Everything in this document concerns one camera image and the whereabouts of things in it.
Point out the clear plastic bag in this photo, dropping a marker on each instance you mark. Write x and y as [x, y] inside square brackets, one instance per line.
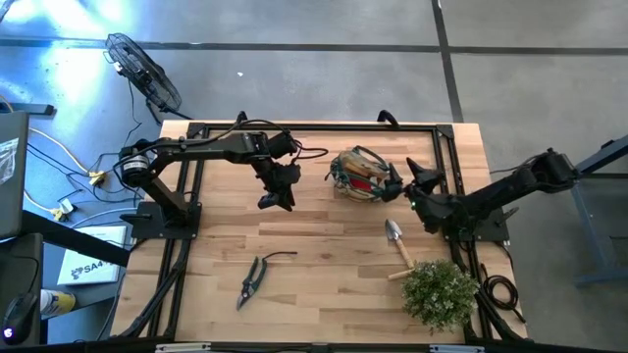
[7, 162]

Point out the beige green-trimmed gardening bag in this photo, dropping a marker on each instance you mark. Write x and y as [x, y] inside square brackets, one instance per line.
[353, 166]

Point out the silver aluminium bracket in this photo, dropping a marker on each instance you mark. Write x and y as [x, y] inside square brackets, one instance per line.
[181, 348]
[456, 349]

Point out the yellow white spray can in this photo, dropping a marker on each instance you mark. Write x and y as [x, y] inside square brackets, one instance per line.
[59, 302]

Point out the yellow power plug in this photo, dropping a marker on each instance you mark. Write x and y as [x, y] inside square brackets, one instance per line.
[97, 177]

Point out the black computer mouse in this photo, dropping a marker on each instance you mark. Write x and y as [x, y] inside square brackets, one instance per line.
[19, 318]

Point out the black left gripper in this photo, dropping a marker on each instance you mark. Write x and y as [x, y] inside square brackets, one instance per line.
[283, 179]

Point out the white printed box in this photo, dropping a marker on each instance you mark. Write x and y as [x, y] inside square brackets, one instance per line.
[93, 265]

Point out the blue-grey metal stand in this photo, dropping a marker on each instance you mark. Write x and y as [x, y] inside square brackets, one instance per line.
[606, 153]

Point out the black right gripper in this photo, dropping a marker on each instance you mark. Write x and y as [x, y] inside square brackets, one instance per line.
[424, 196]

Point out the black aluminium table frame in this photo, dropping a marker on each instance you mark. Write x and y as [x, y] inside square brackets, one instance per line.
[343, 127]

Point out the black floor fan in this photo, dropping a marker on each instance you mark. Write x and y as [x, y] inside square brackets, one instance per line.
[147, 78]

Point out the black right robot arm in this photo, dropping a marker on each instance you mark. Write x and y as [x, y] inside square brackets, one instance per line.
[490, 196]

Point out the black metal beam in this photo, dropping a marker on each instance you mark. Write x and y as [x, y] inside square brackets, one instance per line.
[73, 238]

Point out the artificial green plant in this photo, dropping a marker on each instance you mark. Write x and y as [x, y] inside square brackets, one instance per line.
[439, 296]

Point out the black operator desk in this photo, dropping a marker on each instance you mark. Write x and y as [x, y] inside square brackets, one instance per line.
[19, 265]

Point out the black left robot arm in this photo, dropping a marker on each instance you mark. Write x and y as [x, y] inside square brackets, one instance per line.
[196, 149]

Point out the dark grey computer case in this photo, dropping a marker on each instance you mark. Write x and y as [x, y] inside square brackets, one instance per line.
[15, 196]

